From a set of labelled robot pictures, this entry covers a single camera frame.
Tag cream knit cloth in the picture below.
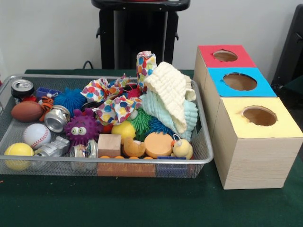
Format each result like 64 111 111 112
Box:
143 61 196 134

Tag multicolour polka dot cloth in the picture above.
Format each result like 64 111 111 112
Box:
80 73 143 126
136 51 157 90

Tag open-top silver can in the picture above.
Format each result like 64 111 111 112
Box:
69 140 98 158

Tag crushed silver can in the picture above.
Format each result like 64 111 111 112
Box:
44 105 71 133

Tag crushed clear plastic bottle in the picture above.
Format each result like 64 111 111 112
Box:
34 136 70 157

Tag shallow clear mesh bin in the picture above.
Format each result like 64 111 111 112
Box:
0 74 214 179

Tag wooden box with three holes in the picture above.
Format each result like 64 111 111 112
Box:
194 45 303 190

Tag mint green cloth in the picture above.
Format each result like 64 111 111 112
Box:
140 91 198 142

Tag large green spiky ball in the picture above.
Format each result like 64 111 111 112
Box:
129 108 153 141

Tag blue spiky ball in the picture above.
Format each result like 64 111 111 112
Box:
148 117 175 139
53 87 88 115

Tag orange foam duck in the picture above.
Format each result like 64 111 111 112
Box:
122 132 174 159

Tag small yellow ball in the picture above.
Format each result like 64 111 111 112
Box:
112 121 137 141

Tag small yellow rubber duck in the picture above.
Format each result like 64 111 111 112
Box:
171 136 193 160

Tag wooden cube block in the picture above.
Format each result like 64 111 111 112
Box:
98 134 122 158

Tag orange toy brick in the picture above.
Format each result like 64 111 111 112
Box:
97 155 156 177

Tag purple googly-eyed monster toy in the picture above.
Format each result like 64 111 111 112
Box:
64 108 103 147

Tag white baseball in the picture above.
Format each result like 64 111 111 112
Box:
23 123 52 150

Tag brown toy football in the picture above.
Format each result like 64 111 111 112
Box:
11 101 44 123

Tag upright dark soda can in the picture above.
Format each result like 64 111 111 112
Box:
11 79 35 100

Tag black chair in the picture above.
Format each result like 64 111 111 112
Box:
275 5 303 93

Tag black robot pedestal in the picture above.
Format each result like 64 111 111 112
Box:
91 0 191 70

